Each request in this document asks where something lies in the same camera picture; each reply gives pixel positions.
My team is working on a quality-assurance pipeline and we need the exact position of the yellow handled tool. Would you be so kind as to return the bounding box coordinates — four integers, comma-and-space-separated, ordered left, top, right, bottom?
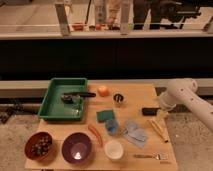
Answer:
148, 119, 169, 143

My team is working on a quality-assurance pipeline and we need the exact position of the metal fork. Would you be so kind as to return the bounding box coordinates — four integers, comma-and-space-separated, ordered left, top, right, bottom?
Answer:
133, 154, 167, 160

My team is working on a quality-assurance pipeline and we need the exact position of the green sponge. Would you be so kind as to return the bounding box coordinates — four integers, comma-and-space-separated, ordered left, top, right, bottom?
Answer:
97, 110, 114, 122

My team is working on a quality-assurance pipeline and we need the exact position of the brown bowl with contents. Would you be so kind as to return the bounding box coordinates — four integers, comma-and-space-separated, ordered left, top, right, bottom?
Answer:
24, 132, 53, 161

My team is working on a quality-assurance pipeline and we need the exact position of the orange fruit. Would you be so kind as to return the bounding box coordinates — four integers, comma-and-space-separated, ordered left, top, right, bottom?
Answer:
97, 86, 109, 97

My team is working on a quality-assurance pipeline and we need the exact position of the white plastic cup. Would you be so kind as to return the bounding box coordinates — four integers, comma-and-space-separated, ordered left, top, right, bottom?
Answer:
104, 140, 124, 161

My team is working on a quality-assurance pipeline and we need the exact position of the wooden board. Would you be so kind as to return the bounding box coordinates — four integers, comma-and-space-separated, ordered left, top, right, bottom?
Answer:
25, 83, 178, 171

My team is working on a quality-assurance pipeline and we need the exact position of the small metal cup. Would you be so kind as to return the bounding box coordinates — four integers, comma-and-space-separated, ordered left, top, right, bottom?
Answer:
113, 93, 124, 106

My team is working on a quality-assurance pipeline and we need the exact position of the green plastic tray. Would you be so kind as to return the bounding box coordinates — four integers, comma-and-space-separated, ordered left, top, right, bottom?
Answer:
38, 78, 87, 121

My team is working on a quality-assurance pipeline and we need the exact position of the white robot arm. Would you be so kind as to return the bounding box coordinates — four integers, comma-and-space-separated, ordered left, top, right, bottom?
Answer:
158, 78, 213, 133

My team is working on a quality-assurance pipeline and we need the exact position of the black eraser block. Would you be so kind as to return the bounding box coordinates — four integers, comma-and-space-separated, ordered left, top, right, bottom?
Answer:
142, 107, 157, 116

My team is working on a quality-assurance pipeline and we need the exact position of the purple bowl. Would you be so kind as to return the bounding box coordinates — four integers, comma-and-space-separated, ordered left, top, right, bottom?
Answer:
61, 132, 93, 165

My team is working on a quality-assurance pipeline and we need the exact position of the black handled tool in tray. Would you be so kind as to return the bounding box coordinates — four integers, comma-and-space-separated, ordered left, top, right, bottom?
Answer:
61, 92, 96, 104

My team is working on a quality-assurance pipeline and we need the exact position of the light blue folded cloth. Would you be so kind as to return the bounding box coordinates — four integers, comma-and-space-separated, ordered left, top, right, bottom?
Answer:
122, 120, 148, 148

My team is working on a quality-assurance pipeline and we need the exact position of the blue crumpled cloth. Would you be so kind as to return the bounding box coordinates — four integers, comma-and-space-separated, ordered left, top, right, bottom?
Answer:
105, 119, 119, 136

